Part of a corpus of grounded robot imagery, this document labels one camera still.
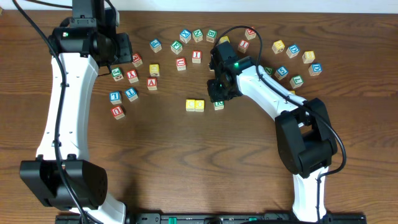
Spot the green R block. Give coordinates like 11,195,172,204
213,101,224,110

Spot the yellow O block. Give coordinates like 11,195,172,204
195,100,205,112

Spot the yellow C block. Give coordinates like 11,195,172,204
185,99,196,111

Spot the blue L block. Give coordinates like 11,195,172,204
109,91,122,105

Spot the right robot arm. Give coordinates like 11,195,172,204
207,42,337,222

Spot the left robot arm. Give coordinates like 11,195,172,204
19,1,134,223

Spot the red E block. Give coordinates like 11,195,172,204
132,53,143,68

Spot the green J block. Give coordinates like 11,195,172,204
111,67,124,82

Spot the red Y block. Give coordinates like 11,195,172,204
127,70,139,83

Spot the blue P block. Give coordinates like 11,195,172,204
150,39,162,53

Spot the yellow block left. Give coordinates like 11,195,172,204
149,64,160,77

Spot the red I block centre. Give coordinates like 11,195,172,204
192,50,202,63

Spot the red i block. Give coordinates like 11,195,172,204
238,40,250,54
192,50,202,63

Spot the red A block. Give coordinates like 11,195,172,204
147,78,157,91

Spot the blue T block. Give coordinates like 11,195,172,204
124,88,138,101

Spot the red U block centre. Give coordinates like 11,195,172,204
175,58,187,71

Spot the red u block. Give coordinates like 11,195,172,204
111,106,125,119
175,58,187,71

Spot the red I block right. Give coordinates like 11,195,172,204
238,40,250,54

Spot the yellow block top centre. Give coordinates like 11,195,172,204
219,36,230,44

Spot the green Z block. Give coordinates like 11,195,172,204
264,67,275,76

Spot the green F block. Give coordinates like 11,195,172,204
170,40,183,55

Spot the green B block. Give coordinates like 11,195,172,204
206,29,217,43

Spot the green N block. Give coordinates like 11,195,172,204
192,29,203,42

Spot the blue X block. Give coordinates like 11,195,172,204
180,29,192,44

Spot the red H block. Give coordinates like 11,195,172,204
245,27,257,40

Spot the blue 5 block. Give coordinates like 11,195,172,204
274,66,289,80

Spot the red U block lower left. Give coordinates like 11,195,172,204
111,106,125,119

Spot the yellow block upper right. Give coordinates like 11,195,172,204
272,40,285,54

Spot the blue D block upper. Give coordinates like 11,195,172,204
286,44,300,58

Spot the blue d block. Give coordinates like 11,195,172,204
286,44,300,58
308,63,323,76

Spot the yellow 8 block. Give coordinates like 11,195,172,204
302,51,316,64

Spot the blue D block right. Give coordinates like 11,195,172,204
308,63,323,76

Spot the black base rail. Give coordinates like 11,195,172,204
55,212,367,224

